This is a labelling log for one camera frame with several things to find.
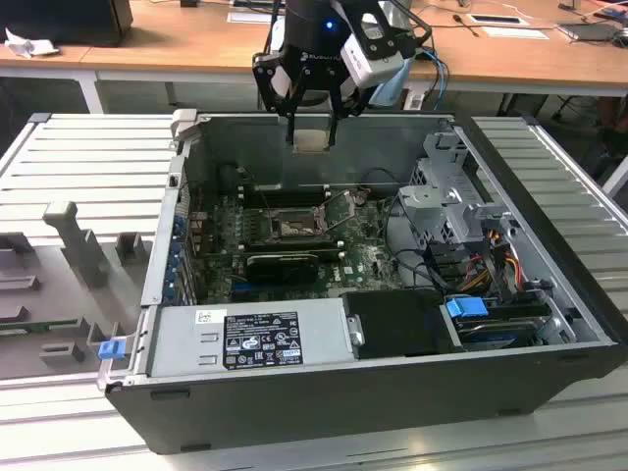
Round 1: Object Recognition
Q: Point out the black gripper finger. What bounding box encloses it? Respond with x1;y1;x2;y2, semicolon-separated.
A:
328;73;368;148
252;51;308;146

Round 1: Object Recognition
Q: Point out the CPU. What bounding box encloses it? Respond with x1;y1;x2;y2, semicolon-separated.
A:
292;128;331;155

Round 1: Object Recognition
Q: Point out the metal socket cover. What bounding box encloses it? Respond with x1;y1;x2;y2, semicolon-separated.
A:
317;188;358;233

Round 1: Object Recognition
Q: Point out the black RAM slot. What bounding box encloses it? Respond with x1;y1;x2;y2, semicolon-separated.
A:
243;200;329;208
243;184;329;192
243;189;329;197
243;195;329;202
242;237;340;247

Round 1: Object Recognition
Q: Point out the CPU socket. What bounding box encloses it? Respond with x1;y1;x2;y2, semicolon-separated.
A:
266;205;329;242

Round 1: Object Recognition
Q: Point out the wooden desk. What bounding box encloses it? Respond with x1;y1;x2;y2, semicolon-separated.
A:
78;0;628;117
0;0;136;117

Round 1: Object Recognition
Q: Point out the metal drive cage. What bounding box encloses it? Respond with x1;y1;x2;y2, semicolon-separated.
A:
395;128;524;276

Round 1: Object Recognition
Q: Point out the green RAM stick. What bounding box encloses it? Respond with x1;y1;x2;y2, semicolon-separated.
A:
244;244;344;261
0;318;80;336

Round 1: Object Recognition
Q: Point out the green motherboard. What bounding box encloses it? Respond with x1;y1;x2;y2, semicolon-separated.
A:
188;188;418;305

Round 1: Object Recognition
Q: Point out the graphics card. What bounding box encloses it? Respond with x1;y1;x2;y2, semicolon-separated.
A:
243;252;319;286

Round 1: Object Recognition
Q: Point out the black box on desk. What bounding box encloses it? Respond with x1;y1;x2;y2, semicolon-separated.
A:
0;0;134;48

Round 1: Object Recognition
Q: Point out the black plastic shroud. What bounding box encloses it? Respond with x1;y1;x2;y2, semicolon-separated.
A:
340;288;465;362

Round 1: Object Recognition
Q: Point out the crumpled white paper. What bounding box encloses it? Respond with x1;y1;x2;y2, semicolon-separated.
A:
3;26;61;60

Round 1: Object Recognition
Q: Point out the hard disk in blue carrier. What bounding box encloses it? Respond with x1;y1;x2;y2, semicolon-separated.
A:
444;295;541;352

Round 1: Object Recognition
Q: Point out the grey notebook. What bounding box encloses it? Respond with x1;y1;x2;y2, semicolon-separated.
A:
555;22;621;45

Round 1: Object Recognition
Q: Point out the grey power supply unit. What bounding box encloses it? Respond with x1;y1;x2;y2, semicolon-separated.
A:
146;299;357;379

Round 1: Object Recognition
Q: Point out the grey parts rack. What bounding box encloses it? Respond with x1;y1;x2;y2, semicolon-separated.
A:
0;200;158;382

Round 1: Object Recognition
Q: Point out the blue plastic latch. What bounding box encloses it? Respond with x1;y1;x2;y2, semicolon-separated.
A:
97;340;127;363

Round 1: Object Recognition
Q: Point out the black PC case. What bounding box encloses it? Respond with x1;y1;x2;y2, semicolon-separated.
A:
95;108;628;455

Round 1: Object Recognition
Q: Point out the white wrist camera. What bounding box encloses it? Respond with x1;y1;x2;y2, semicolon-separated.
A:
340;13;409;90

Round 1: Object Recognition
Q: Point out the white desk cable box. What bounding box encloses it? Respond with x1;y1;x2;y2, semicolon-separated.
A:
227;12;274;26
465;13;529;27

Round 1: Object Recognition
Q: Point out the blue cable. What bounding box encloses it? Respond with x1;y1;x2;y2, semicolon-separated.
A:
421;46;450;112

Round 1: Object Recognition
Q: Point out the black cable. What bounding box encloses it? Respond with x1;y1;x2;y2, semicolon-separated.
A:
382;193;445;295

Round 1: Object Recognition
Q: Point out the yellow red wire bundle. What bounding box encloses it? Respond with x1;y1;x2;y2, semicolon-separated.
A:
463;230;522;293

